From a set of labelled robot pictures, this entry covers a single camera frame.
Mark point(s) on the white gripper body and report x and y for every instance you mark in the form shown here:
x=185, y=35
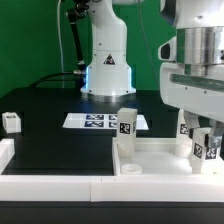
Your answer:
x=201, y=95

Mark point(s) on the white marker tag plate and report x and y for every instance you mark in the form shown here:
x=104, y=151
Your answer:
x=92, y=121

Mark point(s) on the white U-shaped obstacle fence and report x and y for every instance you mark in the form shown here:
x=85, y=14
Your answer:
x=146, y=188

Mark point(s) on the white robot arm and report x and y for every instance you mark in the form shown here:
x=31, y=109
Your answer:
x=192, y=69

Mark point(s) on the white square table top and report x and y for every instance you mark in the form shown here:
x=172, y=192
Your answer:
x=156, y=156

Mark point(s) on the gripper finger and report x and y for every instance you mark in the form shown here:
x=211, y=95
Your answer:
x=192, y=122
x=215, y=134

